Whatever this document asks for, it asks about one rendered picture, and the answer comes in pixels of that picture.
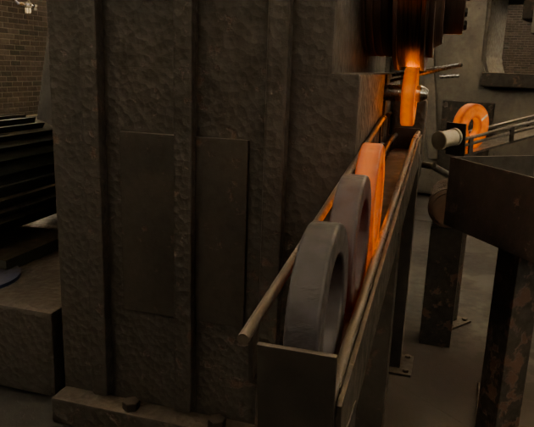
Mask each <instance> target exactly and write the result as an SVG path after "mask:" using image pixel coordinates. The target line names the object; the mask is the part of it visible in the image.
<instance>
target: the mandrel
mask: <svg viewBox="0 0 534 427"><path fill-rule="evenodd" d="M428 91H429V90H428V89H427V88H425V87H424V86H420V85H417V86H416V92H415V102H418V103H420V102H422V101H424V100H426V99H427V98H428ZM401 93H402V85H400V84H385V86H384V97H383V100H385V101H401Z"/></svg>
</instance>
